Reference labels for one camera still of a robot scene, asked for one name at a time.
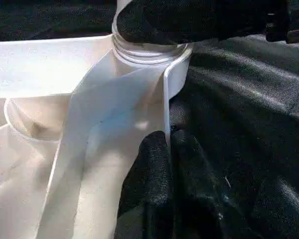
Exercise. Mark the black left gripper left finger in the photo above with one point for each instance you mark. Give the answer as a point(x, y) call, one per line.
point(147, 189)

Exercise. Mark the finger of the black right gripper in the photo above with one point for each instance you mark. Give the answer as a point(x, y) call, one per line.
point(189, 20)

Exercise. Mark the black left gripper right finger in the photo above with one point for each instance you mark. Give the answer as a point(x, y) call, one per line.
point(199, 194)

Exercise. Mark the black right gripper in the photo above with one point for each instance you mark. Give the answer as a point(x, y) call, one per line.
point(286, 20)

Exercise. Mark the white plastic table leg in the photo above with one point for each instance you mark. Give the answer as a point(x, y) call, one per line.
point(148, 54)

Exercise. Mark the white plastic table top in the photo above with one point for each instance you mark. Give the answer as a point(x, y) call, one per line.
point(45, 64)

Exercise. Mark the black mat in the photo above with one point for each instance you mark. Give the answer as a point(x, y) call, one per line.
point(249, 124)

